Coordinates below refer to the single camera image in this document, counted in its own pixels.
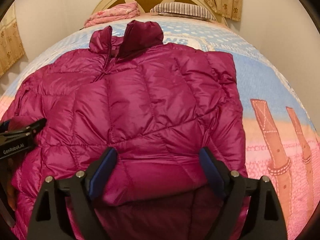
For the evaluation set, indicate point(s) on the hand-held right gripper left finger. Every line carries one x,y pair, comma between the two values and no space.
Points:
105,170

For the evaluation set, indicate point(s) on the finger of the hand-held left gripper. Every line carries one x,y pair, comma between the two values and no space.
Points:
35,125
4,126

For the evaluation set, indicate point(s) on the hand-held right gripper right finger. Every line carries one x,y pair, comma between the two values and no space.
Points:
212,172

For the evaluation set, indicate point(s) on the magenta quilted down jacket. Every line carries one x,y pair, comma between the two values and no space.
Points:
150,100

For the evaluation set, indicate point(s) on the blue and pink printed blanket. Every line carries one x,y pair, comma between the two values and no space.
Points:
262,80

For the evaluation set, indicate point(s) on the pink folded quilt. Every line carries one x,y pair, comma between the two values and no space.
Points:
112,13

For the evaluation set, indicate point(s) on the striped pillow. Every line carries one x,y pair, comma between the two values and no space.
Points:
180,8

